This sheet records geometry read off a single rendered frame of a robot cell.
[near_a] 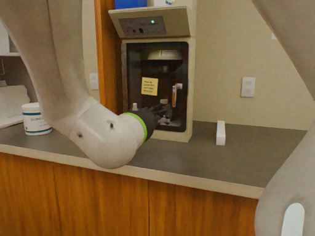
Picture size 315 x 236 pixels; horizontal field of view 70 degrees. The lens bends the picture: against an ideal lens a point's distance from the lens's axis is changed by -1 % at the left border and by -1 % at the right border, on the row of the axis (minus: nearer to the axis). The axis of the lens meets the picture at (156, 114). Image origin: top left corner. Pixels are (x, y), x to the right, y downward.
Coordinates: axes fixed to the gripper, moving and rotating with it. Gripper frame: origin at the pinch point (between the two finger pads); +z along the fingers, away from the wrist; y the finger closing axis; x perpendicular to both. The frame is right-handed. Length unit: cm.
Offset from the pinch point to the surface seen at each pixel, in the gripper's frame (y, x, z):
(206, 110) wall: -8, 14, 66
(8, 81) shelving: 158, 3, 64
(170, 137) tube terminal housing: 3.4, 18.8, 23.3
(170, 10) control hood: 1.9, -34.9, 12.3
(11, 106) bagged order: 125, 17, 39
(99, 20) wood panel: 33.2, -32.7, 14.0
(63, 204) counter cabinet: 45, 48, -4
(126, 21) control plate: 21.1, -31.9, 14.8
